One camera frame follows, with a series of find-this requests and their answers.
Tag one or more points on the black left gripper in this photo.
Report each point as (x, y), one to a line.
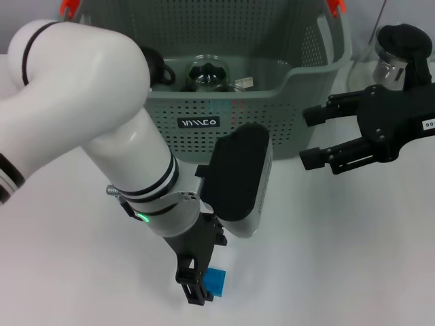
(195, 244)

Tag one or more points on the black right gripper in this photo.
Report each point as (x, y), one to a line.
(391, 119)

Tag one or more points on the blue four-stud brick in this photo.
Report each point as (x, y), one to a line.
(215, 280)

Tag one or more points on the long clear white brick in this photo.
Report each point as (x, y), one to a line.
(245, 82)

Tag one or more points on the grey-green perforated storage bin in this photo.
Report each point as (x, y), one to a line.
(289, 112)

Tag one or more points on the dark clay teapot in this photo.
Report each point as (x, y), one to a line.
(158, 66)

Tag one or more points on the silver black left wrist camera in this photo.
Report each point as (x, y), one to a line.
(238, 176)

